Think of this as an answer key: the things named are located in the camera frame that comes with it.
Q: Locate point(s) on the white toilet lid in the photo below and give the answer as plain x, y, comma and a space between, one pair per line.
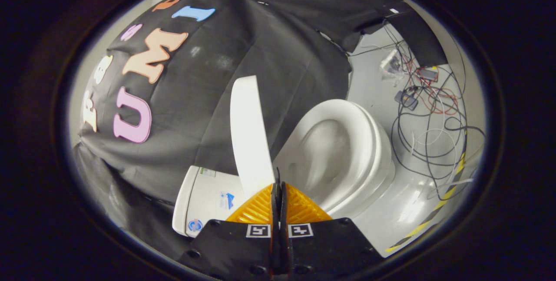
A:
249, 142

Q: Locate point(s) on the yellow black floor tape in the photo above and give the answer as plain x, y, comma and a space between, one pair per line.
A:
434, 207

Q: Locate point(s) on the small dark electronic box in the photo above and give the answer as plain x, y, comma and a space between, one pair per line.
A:
428, 74

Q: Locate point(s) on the white ceramic toilet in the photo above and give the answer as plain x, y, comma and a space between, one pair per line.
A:
347, 150

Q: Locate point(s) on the clear plastic bag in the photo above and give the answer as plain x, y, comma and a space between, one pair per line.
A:
391, 64

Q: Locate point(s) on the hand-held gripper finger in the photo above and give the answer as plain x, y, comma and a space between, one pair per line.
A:
283, 211
275, 211

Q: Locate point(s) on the black backdrop cloth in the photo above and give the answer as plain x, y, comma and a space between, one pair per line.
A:
217, 77

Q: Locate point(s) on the grey power adapter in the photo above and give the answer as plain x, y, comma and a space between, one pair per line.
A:
406, 99

